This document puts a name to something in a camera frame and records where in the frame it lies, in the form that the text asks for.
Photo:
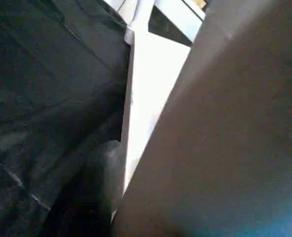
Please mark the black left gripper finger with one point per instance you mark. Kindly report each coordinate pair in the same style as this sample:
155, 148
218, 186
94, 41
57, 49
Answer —
96, 185

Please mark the white plastic table top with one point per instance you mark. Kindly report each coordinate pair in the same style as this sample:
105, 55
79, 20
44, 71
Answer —
148, 86

